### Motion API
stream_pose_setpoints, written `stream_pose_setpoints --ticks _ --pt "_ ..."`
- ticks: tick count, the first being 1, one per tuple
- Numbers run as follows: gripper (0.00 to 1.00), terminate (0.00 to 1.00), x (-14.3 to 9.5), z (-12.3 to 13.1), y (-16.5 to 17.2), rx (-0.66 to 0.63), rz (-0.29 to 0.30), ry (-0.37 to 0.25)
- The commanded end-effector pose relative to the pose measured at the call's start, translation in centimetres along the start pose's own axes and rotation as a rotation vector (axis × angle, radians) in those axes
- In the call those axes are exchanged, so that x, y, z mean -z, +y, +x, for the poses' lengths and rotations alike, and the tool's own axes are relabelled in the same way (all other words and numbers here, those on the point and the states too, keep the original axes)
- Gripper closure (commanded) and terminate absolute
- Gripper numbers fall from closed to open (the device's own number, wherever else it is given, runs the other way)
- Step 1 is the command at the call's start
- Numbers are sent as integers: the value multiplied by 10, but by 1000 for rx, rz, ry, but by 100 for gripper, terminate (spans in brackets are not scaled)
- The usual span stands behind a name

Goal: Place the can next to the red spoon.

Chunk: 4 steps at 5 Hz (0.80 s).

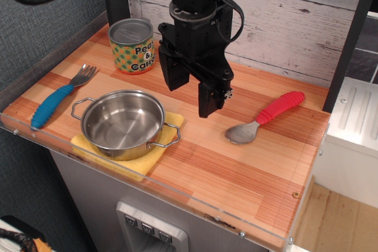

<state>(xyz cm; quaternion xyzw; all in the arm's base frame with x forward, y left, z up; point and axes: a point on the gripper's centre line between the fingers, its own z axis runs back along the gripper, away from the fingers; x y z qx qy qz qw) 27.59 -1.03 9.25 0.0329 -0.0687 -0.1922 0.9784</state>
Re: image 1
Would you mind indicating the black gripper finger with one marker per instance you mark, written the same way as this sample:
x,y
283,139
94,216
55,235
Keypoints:
x,y
210,98
175,74

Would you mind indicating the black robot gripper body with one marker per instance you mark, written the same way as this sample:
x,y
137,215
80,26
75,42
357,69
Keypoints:
x,y
200,40

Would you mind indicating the peas and carrots can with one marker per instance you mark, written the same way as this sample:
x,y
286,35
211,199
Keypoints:
x,y
132,44

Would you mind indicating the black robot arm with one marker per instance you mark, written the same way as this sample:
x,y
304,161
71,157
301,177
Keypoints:
x,y
194,45

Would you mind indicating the stainless steel pot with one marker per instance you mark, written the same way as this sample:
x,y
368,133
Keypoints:
x,y
125,124

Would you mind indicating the yellow cloth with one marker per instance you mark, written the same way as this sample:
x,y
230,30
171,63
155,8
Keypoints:
x,y
137,168

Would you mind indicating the clear acrylic edge guard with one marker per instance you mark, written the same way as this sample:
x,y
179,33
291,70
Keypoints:
x,y
244,229

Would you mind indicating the grey toy fridge cabinet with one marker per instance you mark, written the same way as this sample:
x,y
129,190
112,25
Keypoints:
x,y
96,194

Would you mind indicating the silver dispenser panel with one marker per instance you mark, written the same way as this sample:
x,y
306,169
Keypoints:
x,y
145,232

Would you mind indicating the white toy sink unit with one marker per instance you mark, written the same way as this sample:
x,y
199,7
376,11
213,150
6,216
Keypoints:
x,y
347,159

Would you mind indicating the orange and black object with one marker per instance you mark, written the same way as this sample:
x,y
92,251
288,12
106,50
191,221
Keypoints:
x,y
17,235

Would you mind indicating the red handled spoon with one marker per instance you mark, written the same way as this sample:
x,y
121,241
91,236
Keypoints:
x,y
246,133

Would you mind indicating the blue handled fork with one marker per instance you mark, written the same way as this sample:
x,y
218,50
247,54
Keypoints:
x,y
47,108

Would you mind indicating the dark right post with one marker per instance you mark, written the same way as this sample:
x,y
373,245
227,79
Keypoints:
x,y
346,55

